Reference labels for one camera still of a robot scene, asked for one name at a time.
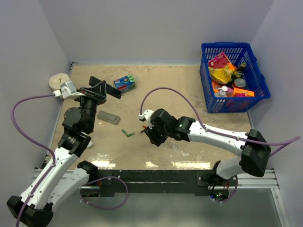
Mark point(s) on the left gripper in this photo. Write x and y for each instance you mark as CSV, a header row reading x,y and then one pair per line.
x,y
98,93

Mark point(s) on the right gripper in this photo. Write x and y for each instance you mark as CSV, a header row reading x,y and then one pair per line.
x,y
155,139

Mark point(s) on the black remote control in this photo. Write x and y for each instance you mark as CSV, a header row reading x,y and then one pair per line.
x,y
113,92

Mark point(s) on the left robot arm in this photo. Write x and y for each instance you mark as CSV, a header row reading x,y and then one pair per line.
x,y
36,205

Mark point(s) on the grey remote control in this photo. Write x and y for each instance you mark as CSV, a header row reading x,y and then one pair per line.
x,y
111,118

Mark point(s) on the green battery pack box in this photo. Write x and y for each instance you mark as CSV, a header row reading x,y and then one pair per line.
x,y
125,84

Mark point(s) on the beige paper roll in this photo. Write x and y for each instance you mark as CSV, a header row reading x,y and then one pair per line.
x,y
57,80

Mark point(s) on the white pump bottle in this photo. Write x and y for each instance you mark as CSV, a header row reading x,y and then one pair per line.
x,y
222,91

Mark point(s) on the yellow snack bag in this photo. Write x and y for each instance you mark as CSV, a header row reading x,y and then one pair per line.
x,y
221,75

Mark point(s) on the orange pink box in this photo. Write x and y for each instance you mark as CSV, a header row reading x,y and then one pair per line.
x,y
238,92

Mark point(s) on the pink snack bag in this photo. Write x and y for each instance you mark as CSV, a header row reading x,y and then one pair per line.
x,y
221,61

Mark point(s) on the metal tin can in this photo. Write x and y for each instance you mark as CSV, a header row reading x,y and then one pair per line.
x,y
239,83

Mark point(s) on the dark glass bottle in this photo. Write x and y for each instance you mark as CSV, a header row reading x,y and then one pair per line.
x,y
239,72

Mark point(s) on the blue plastic basket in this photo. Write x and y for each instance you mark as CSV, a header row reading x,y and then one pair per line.
x,y
255,81

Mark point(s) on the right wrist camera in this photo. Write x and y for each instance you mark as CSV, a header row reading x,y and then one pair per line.
x,y
146,117

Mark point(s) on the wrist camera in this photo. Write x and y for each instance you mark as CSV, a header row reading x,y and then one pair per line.
x,y
68,91
146,117

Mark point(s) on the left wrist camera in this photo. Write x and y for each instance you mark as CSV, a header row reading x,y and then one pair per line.
x,y
68,91

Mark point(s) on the black base frame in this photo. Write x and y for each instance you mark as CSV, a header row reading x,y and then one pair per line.
x,y
197,182

